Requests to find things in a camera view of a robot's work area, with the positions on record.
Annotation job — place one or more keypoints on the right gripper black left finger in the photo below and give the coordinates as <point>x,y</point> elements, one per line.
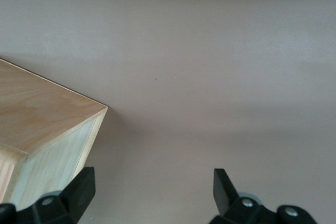
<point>76,197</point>

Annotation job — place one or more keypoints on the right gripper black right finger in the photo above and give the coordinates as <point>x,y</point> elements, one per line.
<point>225,200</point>

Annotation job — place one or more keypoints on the light wooden drawer cabinet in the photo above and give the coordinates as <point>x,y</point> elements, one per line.
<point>44,113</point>

